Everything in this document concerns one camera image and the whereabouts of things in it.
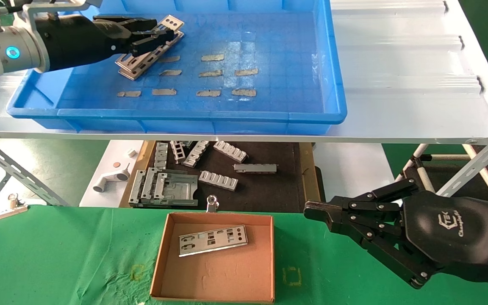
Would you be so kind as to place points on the blue plastic tray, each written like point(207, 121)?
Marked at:
point(269, 51)

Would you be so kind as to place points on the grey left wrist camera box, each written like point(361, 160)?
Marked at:
point(57, 5)

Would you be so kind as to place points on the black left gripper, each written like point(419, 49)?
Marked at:
point(79, 40)

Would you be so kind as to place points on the black mat wooden frame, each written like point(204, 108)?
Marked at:
point(269, 190)

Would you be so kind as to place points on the white metal shelf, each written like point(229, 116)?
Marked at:
point(396, 84)

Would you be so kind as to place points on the silver shield plate oval holes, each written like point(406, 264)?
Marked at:
point(210, 241)

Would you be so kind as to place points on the grey slotted metal bracket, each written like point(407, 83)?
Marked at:
point(218, 180)
point(177, 150)
point(230, 151)
point(161, 156)
point(196, 153)

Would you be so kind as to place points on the small white cap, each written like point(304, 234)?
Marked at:
point(131, 152)

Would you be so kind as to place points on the binder clip with wooden strip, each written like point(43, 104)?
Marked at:
point(11, 212)

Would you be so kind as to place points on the white pipe frame black joints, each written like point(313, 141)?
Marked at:
point(420, 151)

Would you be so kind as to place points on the large grey metal chassis plate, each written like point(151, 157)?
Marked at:
point(176, 190)

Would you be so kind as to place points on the grey closed metal bar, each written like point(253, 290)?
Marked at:
point(255, 168)

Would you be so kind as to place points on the green cloth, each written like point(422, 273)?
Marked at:
point(57, 254)

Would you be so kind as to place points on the silver slotted shield plate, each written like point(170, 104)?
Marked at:
point(170, 21)

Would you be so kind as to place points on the brown cardboard box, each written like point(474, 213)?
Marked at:
point(227, 275)

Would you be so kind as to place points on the perforated metal angle brace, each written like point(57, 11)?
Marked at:
point(15, 173)
point(472, 169)

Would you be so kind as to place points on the white pipe fitting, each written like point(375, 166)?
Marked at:
point(108, 181)

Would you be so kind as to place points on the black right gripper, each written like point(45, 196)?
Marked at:
point(451, 228)

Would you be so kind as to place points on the grey tape strip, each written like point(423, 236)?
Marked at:
point(210, 73)
point(128, 94)
point(246, 72)
point(212, 57)
point(170, 73)
point(172, 59)

